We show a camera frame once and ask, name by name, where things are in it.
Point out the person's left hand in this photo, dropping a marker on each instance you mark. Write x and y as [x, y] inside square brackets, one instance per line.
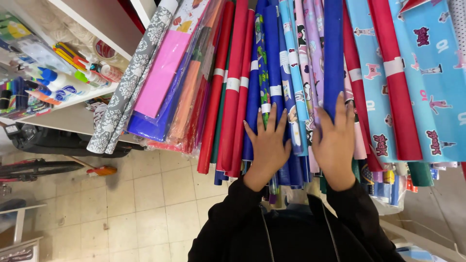
[267, 156]

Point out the person's right hand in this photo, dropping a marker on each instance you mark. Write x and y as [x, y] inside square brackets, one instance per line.
[335, 153]

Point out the plain dark blue paper roll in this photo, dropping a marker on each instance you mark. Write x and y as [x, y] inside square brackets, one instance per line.
[333, 54]

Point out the person's black zip jacket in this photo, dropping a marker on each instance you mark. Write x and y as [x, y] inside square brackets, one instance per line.
[298, 236]

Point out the rack of wrapping paper rolls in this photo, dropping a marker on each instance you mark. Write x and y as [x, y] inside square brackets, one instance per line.
[400, 91]

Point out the plastic bag of coloured sheets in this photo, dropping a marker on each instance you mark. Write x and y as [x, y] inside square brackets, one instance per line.
[171, 72]

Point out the light blue packet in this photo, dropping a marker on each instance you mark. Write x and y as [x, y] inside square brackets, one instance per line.
[415, 254]

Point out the grey damask paper roll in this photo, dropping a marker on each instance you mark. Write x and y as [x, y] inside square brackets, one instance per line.
[125, 123]
[120, 94]

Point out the orange broom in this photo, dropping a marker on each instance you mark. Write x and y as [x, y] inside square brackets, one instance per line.
[98, 170]

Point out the black bag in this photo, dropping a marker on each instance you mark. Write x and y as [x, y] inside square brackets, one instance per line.
[54, 140]

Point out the black bicycle wheel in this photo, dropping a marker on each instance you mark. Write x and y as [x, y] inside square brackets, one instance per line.
[36, 168]

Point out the white shelf with stationery supplies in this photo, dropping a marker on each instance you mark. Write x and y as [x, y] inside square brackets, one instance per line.
[54, 65]

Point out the white stool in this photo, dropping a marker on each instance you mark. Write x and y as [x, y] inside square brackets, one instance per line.
[20, 236]

